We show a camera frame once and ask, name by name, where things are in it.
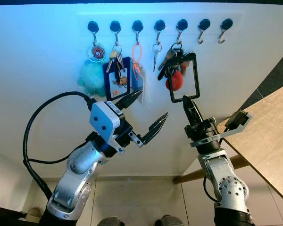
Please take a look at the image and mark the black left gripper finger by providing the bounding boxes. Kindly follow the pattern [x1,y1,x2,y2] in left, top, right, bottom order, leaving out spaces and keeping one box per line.
[117,91,143,112]
[142,112,169,144]

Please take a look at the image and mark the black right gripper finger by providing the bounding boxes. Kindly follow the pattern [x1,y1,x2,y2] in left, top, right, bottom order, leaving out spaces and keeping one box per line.
[183,97,202,127]
[225,112,246,132]

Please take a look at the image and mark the keys with blue card holder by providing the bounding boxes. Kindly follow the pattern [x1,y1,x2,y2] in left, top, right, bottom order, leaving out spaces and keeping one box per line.
[103,33,133,102]

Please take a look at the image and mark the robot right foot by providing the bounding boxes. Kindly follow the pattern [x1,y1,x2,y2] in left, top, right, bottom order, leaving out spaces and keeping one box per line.
[155,215,187,226]

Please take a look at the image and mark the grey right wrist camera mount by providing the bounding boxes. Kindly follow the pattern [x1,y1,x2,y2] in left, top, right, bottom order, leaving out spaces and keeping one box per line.
[189,111,253,147]

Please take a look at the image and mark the orange loop keychain with tag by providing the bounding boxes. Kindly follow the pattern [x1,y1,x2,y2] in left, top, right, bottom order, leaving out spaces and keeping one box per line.
[131,33,147,105]

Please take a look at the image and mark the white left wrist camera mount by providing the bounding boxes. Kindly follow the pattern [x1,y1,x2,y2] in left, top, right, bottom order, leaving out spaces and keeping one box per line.
[89,100,143,154]

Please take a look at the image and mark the key bunch red ball black frame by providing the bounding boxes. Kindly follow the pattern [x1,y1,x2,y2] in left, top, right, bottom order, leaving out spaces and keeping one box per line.
[157,33,201,104]

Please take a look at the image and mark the teal plush donut keychain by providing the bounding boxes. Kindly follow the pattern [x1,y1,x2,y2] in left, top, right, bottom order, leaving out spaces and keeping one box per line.
[77,33,109,98]

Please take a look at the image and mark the wooden table frame beam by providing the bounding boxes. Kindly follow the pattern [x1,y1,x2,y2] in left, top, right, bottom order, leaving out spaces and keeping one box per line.
[174,154,250,184]

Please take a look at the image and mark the single silver key on ring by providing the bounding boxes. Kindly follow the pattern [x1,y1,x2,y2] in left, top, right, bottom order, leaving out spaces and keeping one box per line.
[152,33,163,73]

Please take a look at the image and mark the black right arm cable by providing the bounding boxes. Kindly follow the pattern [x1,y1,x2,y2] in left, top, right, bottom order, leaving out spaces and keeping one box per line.
[202,177,220,203]

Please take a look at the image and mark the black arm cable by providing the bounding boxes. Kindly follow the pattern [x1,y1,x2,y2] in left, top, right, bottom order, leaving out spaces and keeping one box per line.
[202,177,220,203]
[23,91,97,201]

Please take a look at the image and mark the black knob wall hook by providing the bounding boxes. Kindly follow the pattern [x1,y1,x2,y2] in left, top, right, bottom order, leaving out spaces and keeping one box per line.
[197,18,211,45]
[217,18,234,44]
[109,20,122,39]
[176,19,189,39]
[87,20,100,39]
[154,19,166,39]
[132,20,144,39]

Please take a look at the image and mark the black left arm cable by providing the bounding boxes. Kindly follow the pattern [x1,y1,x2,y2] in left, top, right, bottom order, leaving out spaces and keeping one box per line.
[23,91,97,201]

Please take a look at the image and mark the white hook rail board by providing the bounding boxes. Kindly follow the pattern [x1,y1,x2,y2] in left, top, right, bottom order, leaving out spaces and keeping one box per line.
[77,12,246,38]

